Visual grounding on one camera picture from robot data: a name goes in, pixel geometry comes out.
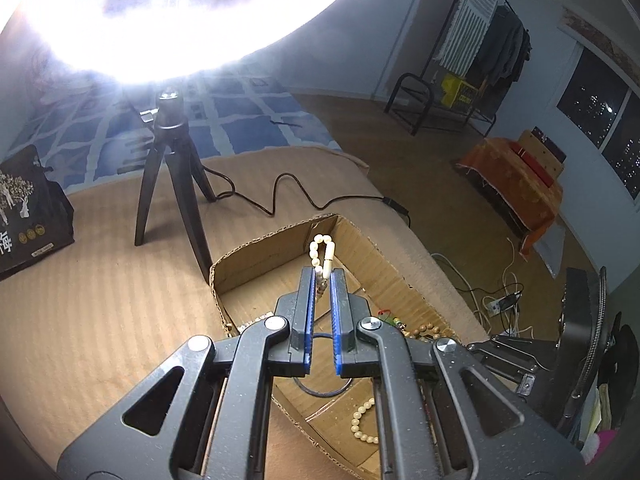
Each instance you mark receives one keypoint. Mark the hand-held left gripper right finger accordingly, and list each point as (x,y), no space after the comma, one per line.
(337,320)

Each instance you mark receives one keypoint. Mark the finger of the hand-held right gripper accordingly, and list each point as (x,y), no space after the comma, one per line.
(520,375)
(515,347)

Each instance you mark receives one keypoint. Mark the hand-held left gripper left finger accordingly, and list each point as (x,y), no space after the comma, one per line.
(306,320)

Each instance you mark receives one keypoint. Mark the cardboard box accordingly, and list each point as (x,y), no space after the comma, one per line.
(280,255)

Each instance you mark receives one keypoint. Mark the dark thin bangle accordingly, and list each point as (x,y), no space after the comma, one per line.
(322,394)

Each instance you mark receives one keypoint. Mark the white power strip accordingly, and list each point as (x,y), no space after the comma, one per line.
(500,305)

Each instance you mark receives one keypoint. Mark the pile of colourful clothes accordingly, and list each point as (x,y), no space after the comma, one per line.
(606,410)

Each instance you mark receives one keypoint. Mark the orange covered low table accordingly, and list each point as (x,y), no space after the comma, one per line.
(510,180)

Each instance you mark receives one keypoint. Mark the red long box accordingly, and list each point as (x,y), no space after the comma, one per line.
(537,165)

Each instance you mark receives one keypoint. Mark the blue patterned bedsheet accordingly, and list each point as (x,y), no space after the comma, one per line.
(240,130)

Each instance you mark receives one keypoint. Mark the wooden box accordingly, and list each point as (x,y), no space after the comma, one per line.
(532,142)

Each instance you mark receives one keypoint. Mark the black tripod stand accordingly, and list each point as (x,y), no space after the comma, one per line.
(170,160)

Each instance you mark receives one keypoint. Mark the black metal low shelf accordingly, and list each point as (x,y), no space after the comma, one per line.
(400,90)

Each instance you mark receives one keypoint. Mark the dark window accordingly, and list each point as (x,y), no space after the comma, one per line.
(595,95)

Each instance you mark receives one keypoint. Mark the yellow box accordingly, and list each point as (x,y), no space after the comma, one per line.
(457,92)

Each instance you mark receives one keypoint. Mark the black snack bag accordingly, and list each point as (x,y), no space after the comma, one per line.
(35,220)

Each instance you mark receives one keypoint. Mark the hanging dark clothes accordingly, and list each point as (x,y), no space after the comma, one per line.
(505,50)

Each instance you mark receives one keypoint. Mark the patterned window valance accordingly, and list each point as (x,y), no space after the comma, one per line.
(595,27)

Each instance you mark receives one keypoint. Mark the striped white towel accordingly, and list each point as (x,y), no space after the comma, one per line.
(470,25)

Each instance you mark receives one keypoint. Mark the black clothes rack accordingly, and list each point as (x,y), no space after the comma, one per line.
(457,0)

